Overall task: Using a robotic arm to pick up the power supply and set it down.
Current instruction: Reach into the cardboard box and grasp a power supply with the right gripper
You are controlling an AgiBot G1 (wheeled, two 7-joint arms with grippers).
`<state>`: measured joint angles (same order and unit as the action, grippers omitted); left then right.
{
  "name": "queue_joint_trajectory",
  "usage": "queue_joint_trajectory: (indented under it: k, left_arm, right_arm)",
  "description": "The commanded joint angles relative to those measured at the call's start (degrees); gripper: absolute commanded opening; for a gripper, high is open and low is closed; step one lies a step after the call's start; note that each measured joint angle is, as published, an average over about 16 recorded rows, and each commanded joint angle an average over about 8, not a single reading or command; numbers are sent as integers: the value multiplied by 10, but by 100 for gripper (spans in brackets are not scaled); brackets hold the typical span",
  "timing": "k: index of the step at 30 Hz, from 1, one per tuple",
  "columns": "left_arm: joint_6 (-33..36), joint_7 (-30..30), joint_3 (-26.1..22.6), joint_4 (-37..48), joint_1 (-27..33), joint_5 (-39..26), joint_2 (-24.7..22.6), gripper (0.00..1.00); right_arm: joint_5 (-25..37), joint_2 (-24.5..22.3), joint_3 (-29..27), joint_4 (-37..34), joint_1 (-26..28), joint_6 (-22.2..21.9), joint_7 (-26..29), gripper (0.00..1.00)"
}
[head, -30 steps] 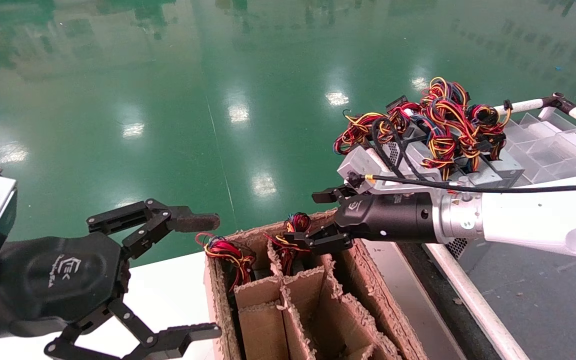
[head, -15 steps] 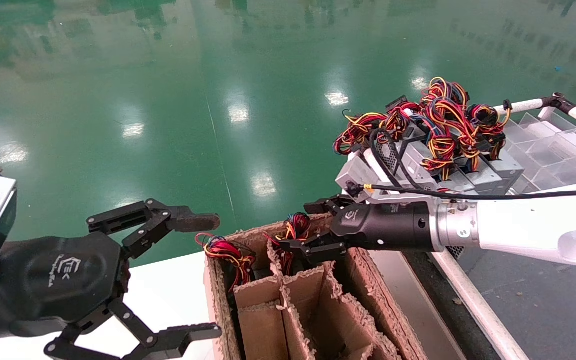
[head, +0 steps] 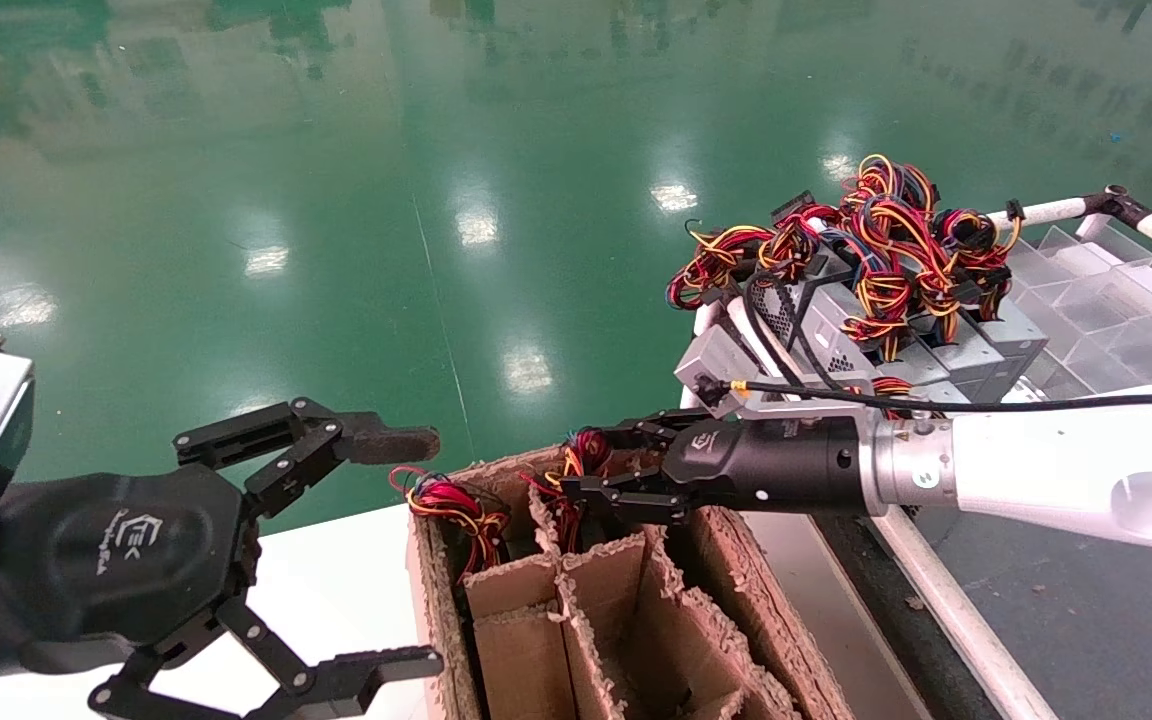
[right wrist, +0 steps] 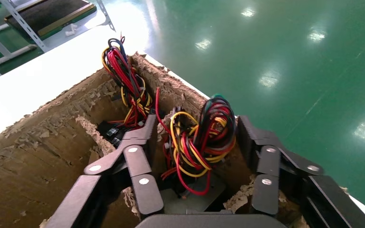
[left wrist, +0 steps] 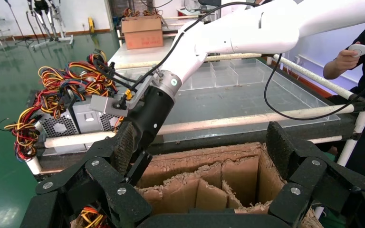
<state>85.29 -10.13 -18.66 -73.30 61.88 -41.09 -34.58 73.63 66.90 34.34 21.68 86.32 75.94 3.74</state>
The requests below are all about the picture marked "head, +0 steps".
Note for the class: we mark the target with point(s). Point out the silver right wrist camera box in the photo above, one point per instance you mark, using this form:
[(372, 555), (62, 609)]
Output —
[(716, 365)]

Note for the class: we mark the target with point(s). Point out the clear acrylic divider tray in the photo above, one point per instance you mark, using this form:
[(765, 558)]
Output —
[(1106, 300)]

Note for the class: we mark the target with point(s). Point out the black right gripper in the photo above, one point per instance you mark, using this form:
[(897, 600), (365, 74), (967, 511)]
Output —
[(786, 465)]

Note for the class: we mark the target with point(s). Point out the white pipe cart frame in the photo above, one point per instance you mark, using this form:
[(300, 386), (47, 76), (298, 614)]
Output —
[(956, 610)]

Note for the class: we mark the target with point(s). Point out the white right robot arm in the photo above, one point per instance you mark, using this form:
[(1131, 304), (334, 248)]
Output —
[(1036, 465)]

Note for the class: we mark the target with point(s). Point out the brown cardboard box with dividers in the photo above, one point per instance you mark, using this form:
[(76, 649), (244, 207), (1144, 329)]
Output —
[(526, 660)]

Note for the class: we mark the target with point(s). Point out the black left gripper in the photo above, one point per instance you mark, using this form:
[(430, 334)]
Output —
[(126, 555)]

